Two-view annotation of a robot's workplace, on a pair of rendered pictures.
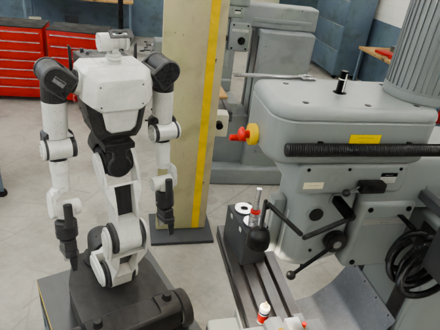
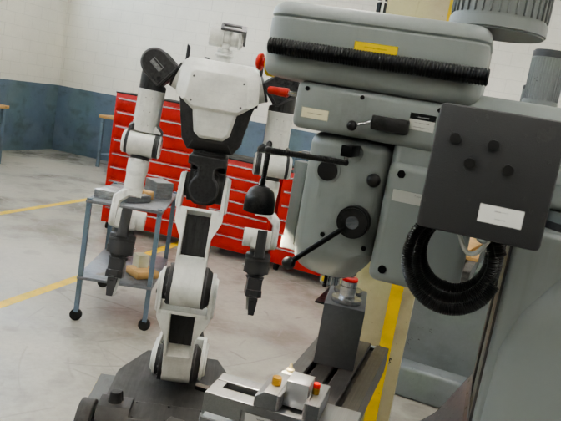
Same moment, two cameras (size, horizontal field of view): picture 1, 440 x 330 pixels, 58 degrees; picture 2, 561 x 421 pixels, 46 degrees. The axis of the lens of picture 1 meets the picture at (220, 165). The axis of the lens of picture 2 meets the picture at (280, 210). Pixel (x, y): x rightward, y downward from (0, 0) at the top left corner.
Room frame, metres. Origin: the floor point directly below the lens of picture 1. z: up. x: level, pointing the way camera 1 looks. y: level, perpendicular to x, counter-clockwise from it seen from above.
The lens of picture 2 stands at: (-0.28, -0.97, 1.69)
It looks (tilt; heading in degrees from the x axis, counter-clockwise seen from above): 10 degrees down; 32
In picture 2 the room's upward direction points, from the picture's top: 10 degrees clockwise
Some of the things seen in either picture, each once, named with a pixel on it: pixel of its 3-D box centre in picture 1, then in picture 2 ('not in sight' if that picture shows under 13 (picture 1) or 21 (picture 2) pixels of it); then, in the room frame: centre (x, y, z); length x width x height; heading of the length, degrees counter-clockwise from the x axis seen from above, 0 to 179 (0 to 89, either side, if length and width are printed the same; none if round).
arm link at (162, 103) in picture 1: (163, 114); (275, 144); (1.61, 0.27, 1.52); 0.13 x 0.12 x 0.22; 127
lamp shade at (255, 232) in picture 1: (258, 236); (260, 198); (0.95, -0.14, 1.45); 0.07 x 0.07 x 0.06
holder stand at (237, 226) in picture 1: (245, 231); (341, 323); (1.49, -0.16, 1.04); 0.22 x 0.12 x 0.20; 24
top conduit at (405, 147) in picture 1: (367, 149); (374, 60); (0.94, -0.37, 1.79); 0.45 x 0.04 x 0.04; 105
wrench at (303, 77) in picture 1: (274, 76); not in sight; (1.13, -0.12, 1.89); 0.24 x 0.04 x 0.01; 106
